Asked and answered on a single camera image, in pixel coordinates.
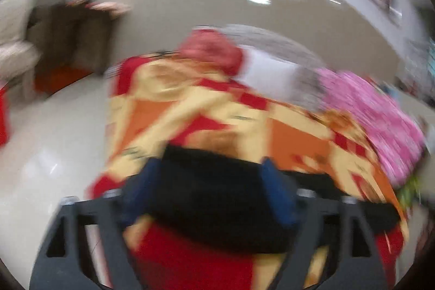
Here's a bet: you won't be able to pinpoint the black knit pants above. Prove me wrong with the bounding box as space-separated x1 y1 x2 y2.
122 144 402 255

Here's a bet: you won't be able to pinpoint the green patterned cloth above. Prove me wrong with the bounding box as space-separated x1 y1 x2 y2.
396 176 420 209

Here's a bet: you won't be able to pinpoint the pink penguin blanket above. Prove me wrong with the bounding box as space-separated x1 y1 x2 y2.
317 68 425 187

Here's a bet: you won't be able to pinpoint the red orange love blanket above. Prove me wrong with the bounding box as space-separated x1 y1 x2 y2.
90 55 397 289

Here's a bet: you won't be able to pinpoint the red floor mat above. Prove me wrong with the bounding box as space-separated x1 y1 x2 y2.
35 66 93 96

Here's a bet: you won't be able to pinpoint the white pillow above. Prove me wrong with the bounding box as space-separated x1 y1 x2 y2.
234 46 302 102

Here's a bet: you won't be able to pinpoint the beige upholstered chair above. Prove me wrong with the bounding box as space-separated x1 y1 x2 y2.
1 0 40 100

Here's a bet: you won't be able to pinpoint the dark wooden console table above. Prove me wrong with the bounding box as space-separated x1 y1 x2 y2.
27 1 131 75

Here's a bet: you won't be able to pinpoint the grey floral quilt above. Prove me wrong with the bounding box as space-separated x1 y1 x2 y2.
220 24 325 112

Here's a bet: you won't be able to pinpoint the red ruffled cushion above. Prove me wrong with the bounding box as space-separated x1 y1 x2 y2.
178 28 243 77

